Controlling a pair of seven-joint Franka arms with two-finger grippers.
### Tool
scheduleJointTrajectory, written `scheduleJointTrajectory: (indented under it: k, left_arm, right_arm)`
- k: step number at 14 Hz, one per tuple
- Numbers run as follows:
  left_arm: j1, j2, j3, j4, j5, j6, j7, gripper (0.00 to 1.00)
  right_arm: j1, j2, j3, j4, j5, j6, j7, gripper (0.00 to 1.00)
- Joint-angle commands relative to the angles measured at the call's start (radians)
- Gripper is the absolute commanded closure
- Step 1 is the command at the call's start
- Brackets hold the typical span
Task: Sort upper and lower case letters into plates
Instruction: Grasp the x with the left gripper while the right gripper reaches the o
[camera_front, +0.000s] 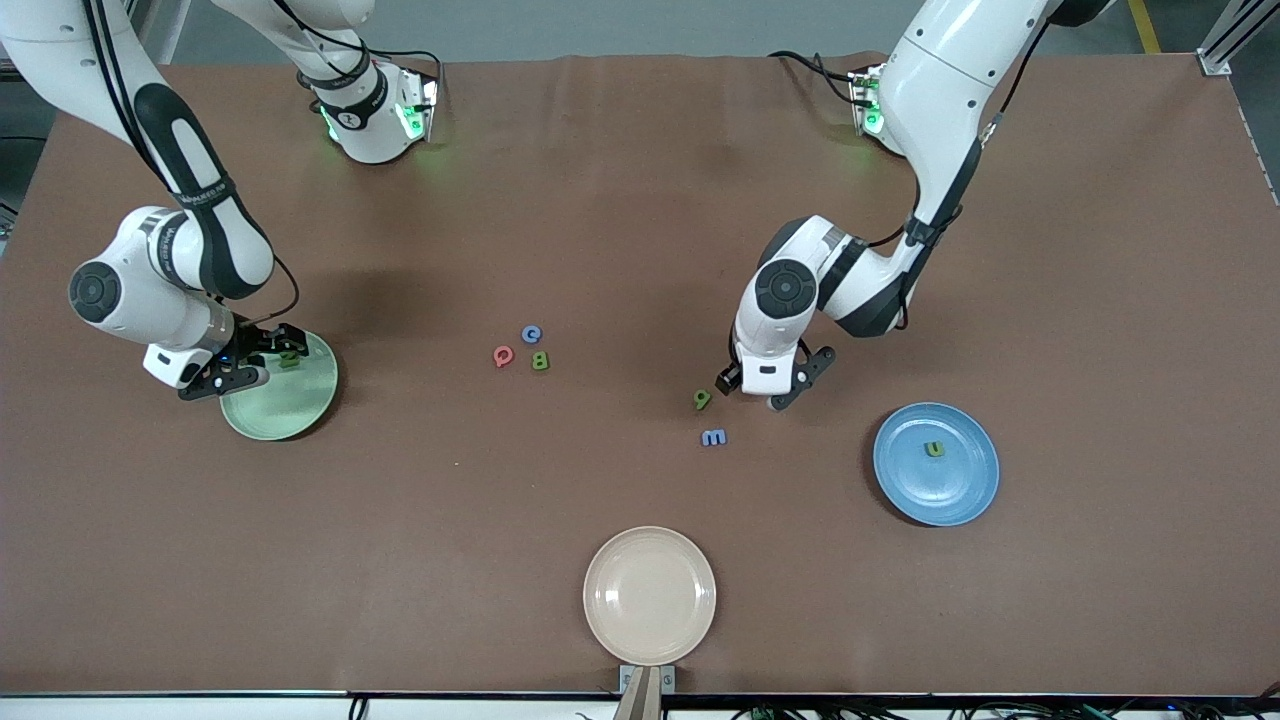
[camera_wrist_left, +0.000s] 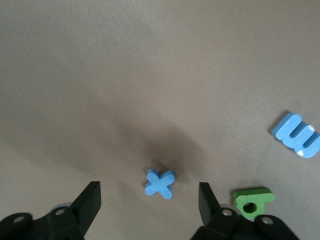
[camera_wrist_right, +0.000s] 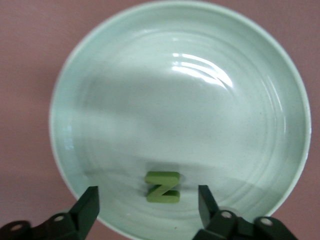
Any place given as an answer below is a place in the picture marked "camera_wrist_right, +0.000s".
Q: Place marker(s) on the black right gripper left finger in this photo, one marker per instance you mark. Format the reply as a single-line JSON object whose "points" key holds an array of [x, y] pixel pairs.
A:
{"points": [[70, 225]]}

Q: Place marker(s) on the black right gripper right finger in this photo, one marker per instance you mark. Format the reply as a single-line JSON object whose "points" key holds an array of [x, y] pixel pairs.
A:
{"points": [[230, 227]]}

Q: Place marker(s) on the green letter N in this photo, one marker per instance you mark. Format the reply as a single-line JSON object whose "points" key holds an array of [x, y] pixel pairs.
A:
{"points": [[162, 177]]}

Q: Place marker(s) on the light green plate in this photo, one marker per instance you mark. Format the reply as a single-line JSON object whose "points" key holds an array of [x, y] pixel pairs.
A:
{"points": [[175, 112]]}

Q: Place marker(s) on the brown table cover sheet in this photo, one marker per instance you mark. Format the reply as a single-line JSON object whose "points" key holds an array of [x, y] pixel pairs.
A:
{"points": [[25, 100]]}

